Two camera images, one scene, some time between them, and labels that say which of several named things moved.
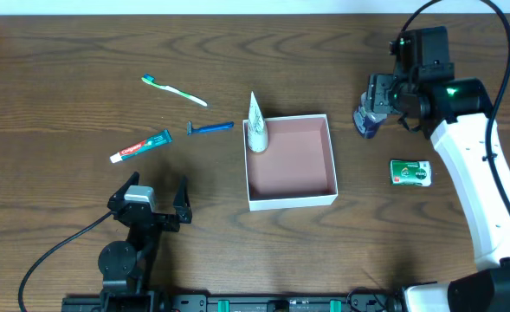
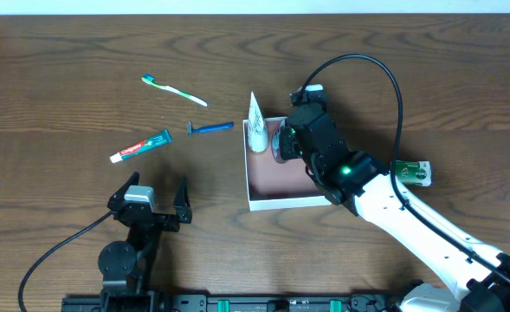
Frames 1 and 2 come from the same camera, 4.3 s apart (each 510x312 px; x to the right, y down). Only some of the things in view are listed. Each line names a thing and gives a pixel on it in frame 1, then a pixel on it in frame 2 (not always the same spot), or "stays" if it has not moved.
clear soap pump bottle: (368, 124) → (275, 144)
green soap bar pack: (410, 172) stays
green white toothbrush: (148, 78) stays
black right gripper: (378, 94) → (290, 145)
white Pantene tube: (256, 130) stays
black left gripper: (151, 217) stays
